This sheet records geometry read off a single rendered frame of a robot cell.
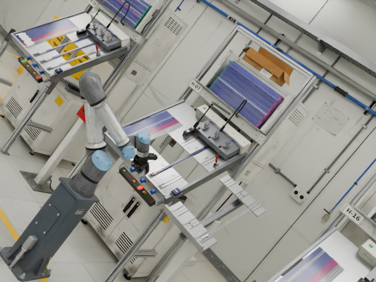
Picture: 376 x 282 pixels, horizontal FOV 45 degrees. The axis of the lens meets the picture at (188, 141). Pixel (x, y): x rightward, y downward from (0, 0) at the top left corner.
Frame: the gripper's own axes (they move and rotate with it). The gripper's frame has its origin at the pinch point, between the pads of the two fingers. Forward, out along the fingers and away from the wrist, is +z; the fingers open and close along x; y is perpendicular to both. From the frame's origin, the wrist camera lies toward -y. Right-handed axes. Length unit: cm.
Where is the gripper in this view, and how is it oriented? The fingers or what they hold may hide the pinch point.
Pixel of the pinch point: (143, 174)
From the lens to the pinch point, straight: 287.2
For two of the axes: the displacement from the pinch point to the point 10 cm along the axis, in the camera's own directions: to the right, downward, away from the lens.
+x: 6.4, 5.8, -5.0
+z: -1.2, 7.2, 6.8
